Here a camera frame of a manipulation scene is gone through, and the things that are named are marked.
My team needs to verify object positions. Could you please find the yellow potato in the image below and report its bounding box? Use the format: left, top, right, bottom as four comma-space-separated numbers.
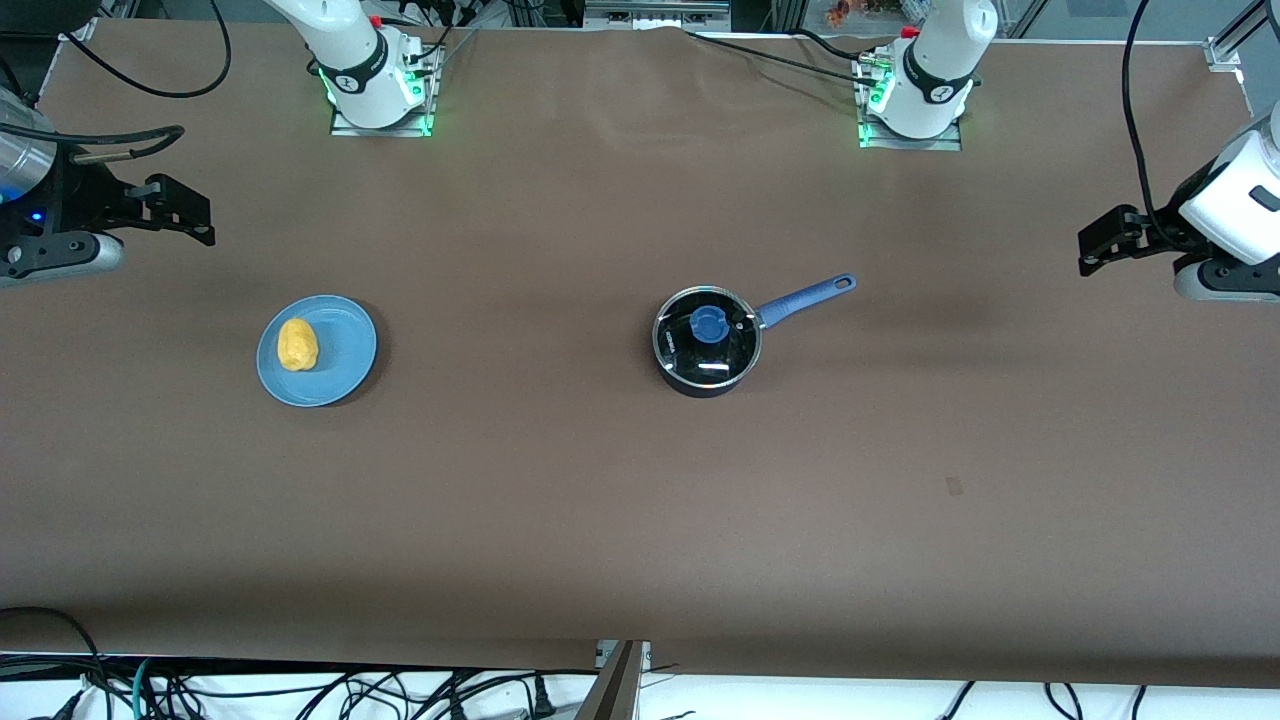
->
277, 318, 320, 373

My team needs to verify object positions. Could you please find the aluminium frame rail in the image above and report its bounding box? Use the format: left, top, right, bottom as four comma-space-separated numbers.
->
584, 0, 732, 32

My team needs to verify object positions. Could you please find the aluminium profile post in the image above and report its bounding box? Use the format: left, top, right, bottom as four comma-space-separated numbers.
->
573, 640, 652, 720

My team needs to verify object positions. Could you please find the black looped floor cable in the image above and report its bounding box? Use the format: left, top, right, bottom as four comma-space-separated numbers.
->
0, 606, 111, 720

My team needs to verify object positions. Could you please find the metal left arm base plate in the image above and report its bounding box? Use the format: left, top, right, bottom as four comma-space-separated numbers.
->
857, 55, 964, 152

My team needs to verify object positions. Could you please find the brown table cover sheet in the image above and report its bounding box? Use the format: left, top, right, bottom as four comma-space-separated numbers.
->
0, 18, 1280, 689

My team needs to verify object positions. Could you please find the black pot with blue handle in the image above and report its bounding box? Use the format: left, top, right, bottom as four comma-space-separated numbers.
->
652, 273, 858, 399

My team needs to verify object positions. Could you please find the light blue plate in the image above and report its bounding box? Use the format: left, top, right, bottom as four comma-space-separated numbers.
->
256, 294, 379, 408

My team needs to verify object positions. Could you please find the glass lid with blue knob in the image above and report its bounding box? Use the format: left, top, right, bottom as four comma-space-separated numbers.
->
652, 286, 763, 389

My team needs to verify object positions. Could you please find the black arm base cable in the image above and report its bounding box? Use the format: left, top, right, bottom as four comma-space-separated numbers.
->
685, 28, 886, 86

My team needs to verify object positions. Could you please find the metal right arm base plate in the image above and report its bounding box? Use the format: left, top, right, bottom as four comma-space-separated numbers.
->
328, 45, 438, 139

